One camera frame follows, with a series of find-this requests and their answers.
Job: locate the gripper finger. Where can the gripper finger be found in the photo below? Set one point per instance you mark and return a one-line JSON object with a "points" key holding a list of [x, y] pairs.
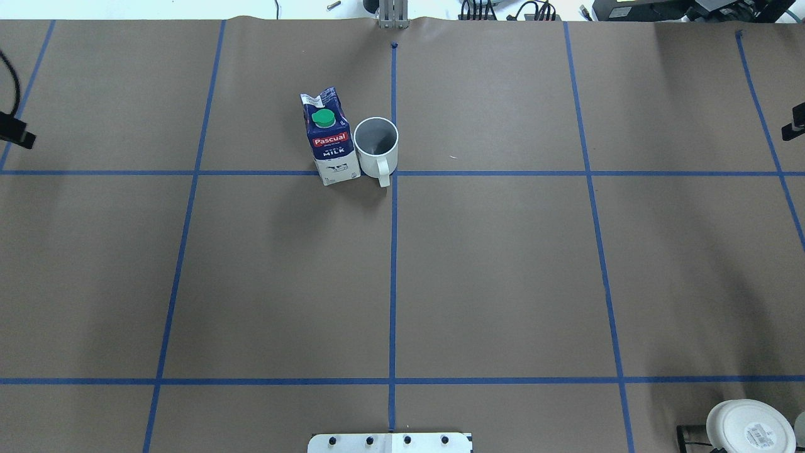
{"points": [[795, 128], [15, 131]]}

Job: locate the blue milk carton green cap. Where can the blue milk carton green cap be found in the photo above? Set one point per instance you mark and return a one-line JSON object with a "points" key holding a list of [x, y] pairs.
{"points": [[330, 137]]}

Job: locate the white mug with handle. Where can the white mug with handle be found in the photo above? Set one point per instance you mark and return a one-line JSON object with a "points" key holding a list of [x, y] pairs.
{"points": [[376, 141]]}

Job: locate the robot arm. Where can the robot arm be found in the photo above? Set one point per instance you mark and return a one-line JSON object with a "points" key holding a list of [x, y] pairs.
{"points": [[17, 90]]}

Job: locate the brown paper table cover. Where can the brown paper table cover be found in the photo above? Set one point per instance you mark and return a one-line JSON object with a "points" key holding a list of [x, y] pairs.
{"points": [[594, 233]]}

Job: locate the white cup on wire rack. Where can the white cup on wire rack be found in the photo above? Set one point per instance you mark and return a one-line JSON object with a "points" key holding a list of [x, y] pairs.
{"points": [[747, 425]]}

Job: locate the black wire cup rack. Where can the black wire cup rack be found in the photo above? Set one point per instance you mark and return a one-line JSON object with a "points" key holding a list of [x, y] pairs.
{"points": [[693, 438]]}

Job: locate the aluminium frame post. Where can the aluminium frame post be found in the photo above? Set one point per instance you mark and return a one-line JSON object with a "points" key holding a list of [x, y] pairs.
{"points": [[393, 14]]}

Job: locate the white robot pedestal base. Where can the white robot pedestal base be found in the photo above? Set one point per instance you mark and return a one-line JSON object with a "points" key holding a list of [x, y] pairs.
{"points": [[391, 442]]}

